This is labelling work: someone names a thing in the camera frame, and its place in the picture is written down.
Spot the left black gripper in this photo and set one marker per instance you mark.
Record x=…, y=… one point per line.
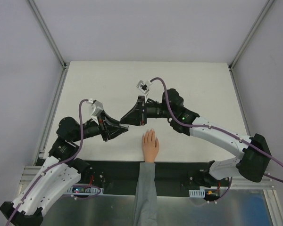
x=104, y=129

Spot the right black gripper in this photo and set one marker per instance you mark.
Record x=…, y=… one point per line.
x=142, y=111

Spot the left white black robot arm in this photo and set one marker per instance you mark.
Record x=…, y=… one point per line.
x=30, y=207

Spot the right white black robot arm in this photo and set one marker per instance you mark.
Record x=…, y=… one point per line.
x=250, y=153

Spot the grey sleeved forearm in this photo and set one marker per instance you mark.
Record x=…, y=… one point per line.
x=145, y=203

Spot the mannequin hand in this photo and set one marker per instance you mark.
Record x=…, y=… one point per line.
x=150, y=146

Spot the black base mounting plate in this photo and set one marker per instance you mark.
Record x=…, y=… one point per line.
x=120, y=178

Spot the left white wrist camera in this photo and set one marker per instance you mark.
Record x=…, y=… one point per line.
x=95, y=109

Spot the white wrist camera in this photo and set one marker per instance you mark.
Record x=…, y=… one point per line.
x=144, y=87
x=95, y=109

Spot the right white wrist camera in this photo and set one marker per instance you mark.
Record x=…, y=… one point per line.
x=144, y=87

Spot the left white cable duct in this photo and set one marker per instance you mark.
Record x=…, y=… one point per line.
x=84, y=190

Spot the white cable duct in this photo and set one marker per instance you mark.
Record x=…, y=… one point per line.
x=200, y=193
x=84, y=190

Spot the right white cable duct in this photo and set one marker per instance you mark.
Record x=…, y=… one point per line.
x=200, y=193

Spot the left aluminium frame post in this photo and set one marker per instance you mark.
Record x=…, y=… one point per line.
x=46, y=32

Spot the aluminium frame post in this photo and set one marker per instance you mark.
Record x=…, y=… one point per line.
x=263, y=13
x=46, y=32

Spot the right aluminium frame post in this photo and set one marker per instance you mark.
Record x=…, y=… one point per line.
x=263, y=13

